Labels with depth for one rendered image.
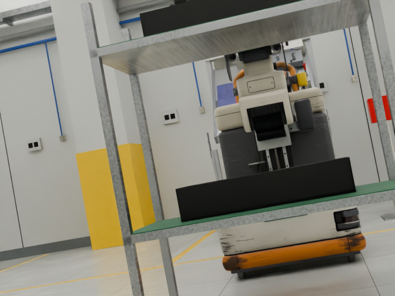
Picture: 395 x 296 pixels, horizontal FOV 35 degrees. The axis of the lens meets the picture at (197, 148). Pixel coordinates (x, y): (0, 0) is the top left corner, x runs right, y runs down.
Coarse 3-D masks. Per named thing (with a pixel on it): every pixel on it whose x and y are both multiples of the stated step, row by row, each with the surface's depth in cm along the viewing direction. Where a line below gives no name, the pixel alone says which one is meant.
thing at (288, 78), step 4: (288, 76) 336; (292, 76) 326; (296, 76) 326; (288, 80) 331; (292, 80) 326; (296, 80) 325; (288, 84) 330; (292, 84) 327; (236, 88) 330; (288, 88) 332; (236, 92) 331
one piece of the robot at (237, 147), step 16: (288, 64) 328; (304, 80) 324; (304, 96) 305; (320, 96) 304; (224, 112) 312; (320, 112) 305; (224, 128) 312; (240, 128) 312; (320, 128) 304; (224, 144) 312; (240, 144) 310; (256, 144) 308; (304, 144) 305; (320, 144) 304; (224, 160) 312; (240, 160) 310; (256, 160) 309; (272, 160) 303; (288, 160) 302; (304, 160) 305; (320, 160) 303
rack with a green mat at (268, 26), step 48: (336, 0) 186; (96, 48) 200; (144, 48) 200; (192, 48) 214; (240, 48) 230; (384, 48) 183; (144, 144) 240; (384, 144) 223; (384, 192) 183; (144, 240) 196
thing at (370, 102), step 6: (384, 96) 403; (372, 102) 405; (384, 102) 403; (372, 108) 405; (384, 108) 403; (372, 114) 405; (372, 120) 405; (390, 138) 404; (384, 216) 408; (390, 216) 402
